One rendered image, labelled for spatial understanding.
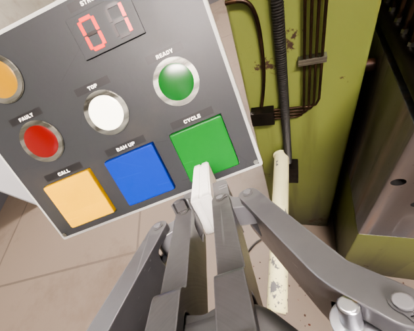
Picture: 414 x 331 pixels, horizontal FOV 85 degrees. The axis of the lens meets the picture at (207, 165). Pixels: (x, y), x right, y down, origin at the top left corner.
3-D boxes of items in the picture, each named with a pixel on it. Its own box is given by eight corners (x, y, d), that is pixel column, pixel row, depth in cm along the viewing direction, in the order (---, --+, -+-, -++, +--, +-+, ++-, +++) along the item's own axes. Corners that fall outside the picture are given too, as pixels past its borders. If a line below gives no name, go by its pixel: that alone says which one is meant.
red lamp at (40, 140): (60, 159, 30) (31, 138, 27) (37, 160, 32) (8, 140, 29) (72, 142, 32) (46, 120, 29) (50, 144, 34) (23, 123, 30)
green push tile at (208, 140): (239, 164, 31) (221, 114, 29) (191, 183, 32) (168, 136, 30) (237, 160, 33) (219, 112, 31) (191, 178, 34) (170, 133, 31)
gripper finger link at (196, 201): (216, 232, 16) (206, 236, 16) (211, 189, 23) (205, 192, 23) (200, 198, 15) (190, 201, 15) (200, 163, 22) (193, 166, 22)
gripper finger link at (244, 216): (215, 217, 14) (261, 200, 13) (211, 182, 18) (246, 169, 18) (223, 236, 14) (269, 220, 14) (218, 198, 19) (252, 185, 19)
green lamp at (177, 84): (196, 102, 28) (183, 70, 25) (164, 106, 30) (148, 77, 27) (202, 86, 30) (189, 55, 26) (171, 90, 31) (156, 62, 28)
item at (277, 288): (290, 316, 50) (289, 314, 46) (265, 310, 52) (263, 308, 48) (290, 159, 74) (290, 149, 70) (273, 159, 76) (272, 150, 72)
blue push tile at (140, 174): (175, 189, 33) (151, 143, 30) (129, 207, 33) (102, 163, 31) (176, 184, 34) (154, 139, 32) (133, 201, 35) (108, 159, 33)
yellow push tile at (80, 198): (114, 212, 34) (86, 170, 31) (71, 228, 35) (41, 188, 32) (119, 206, 35) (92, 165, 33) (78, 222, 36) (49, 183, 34)
